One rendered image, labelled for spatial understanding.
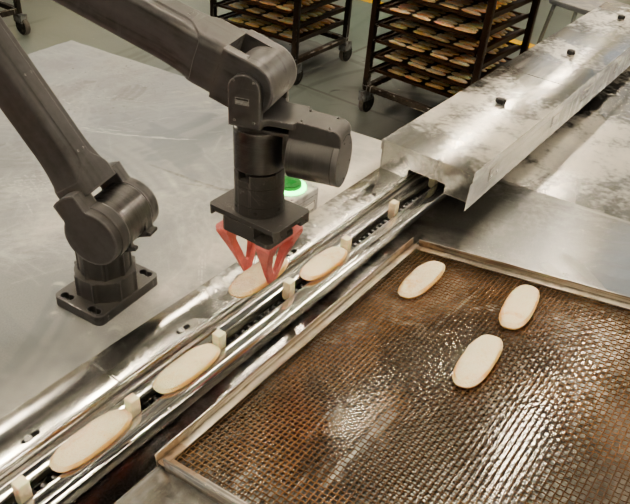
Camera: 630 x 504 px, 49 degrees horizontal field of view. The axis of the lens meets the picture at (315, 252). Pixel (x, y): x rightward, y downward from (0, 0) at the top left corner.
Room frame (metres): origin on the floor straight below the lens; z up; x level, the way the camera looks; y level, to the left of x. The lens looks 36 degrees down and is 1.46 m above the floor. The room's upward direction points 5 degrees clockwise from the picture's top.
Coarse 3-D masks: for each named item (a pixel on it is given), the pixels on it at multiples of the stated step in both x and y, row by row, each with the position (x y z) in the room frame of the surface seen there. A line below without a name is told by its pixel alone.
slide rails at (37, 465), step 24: (408, 192) 1.05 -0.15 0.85; (432, 192) 1.06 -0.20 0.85; (336, 240) 0.88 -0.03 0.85; (264, 288) 0.75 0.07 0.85; (312, 288) 0.76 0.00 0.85; (240, 312) 0.70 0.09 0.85; (240, 336) 0.65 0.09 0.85; (168, 360) 0.60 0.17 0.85; (216, 360) 0.60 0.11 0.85; (144, 384) 0.56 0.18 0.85; (192, 384) 0.56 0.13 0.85; (120, 408) 0.52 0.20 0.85; (72, 432) 0.48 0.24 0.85; (48, 456) 0.45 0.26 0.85; (96, 456) 0.45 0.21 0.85
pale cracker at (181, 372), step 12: (192, 348) 0.61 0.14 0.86; (204, 348) 0.61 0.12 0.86; (216, 348) 0.62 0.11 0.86; (180, 360) 0.59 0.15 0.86; (192, 360) 0.59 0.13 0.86; (204, 360) 0.59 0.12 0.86; (168, 372) 0.57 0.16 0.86; (180, 372) 0.57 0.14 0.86; (192, 372) 0.57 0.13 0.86; (156, 384) 0.55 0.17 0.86; (168, 384) 0.55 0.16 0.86; (180, 384) 0.56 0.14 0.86
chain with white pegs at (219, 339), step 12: (432, 180) 1.09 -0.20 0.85; (420, 192) 1.07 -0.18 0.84; (396, 204) 0.98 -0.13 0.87; (408, 204) 1.03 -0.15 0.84; (372, 228) 0.94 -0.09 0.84; (348, 240) 0.86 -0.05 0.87; (360, 240) 0.91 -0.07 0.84; (288, 288) 0.74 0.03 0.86; (300, 288) 0.78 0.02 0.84; (264, 312) 0.71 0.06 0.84; (252, 324) 0.69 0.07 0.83; (216, 336) 0.63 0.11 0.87; (132, 396) 0.52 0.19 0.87; (156, 396) 0.55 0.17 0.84; (132, 408) 0.51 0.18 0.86; (144, 408) 0.53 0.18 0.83; (24, 480) 0.40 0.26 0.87; (48, 480) 0.43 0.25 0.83; (24, 492) 0.40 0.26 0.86; (36, 492) 0.41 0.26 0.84
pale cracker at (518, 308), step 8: (520, 288) 0.70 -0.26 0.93; (528, 288) 0.70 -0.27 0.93; (536, 288) 0.70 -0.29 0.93; (512, 296) 0.68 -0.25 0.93; (520, 296) 0.68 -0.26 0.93; (528, 296) 0.68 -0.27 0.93; (536, 296) 0.68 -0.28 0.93; (504, 304) 0.67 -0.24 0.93; (512, 304) 0.66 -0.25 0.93; (520, 304) 0.66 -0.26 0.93; (528, 304) 0.66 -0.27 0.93; (536, 304) 0.67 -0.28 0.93; (504, 312) 0.65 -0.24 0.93; (512, 312) 0.65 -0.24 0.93; (520, 312) 0.65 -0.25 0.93; (528, 312) 0.65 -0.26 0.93; (504, 320) 0.64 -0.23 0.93; (512, 320) 0.63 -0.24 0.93; (520, 320) 0.63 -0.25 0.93; (528, 320) 0.64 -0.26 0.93; (512, 328) 0.62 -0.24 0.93
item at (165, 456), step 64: (448, 256) 0.80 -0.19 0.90; (320, 320) 0.65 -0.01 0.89; (576, 320) 0.64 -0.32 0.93; (256, 384) 0.53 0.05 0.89; (320, 384) 0.53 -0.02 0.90; (384, 384) 0.53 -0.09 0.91; (576, 384) 0.53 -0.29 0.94; (320, 448) 0.44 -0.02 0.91; (384, 448) 0.44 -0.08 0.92; (512, 448) 0.44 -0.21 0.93
